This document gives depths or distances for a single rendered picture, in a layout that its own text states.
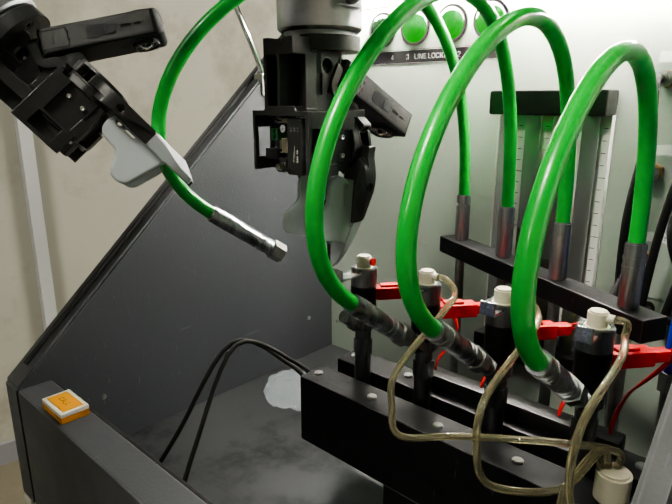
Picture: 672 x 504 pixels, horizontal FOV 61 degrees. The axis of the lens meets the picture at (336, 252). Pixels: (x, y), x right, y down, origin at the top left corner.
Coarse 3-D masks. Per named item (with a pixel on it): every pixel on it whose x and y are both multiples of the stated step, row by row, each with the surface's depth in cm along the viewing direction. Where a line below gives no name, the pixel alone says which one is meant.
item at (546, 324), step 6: (546, 324) 51; (552, 324) 51; (558, 324) 51; (564, 324) 51; (570, 324) 52; (540, 330) 51; (546, 330) 51; (552, 330) 51; (558, 330) 51; (564, 330) 51; (570, 330) 51; (540, 336) 51; (546, 336) 51; (552, 336) 51
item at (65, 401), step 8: (64, 392) 64; (56, 400) 62; (64, 400) 62; (72, 400) 62; (48, 408) 61; (64, 408) 60; (72, 408) 60; (88, 408) 61; (56, 416) 60; (72, 416) 60; (80, 416) 61
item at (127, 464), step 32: (32, 416) 64; (96, 416) 61; (32, 448) 67; (64, 448) 59; (96, 448) 55; (128, 448) 55; (32, 480) 69; (64, 480) 61; (96, 480) 54; (128, 480) 51; (160, 480) 51
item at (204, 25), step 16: (224, 0) 55; (240, 0) 56; (208, 16) 55; (224, 16) 56; (432, 16) 65; (192, 32) 54; (208, 32) 55; (448, 32) 66; (176, 48) 55; (192, 48) 55; (448, 48) 67; (176, 64) 54; (448, 64) 68; (160, 80) 55; (176, 80) 55; (160, 96) 55; (464, 96) 69; (160, 112) 55; (464, 112) 70; (160, 128) 55; (464, 128) 70; (464, 144) 71; (464, 160) 72; (176, 176) 57; (464, 176) 72; (176, 192) 58; (192, 192) 58; (464, 192) 73; (208, 208) 59
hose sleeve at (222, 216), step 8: (216, 208) 60; (216, 216) 59; (224, 216) 60; (232, 216) 61; (216, 224) 60; (224, 224) 60; (232, 224) 60; (240, 224) 61; (232, 232) 61; (240, 232) 61; (248, 232) 61; (256, 232) 62; (248, 240) 62; (256, 240) 62; (264, 240) 62; (272, 240) 63; (256, 248) 63; (264, 248) 63; (272, 248) 63
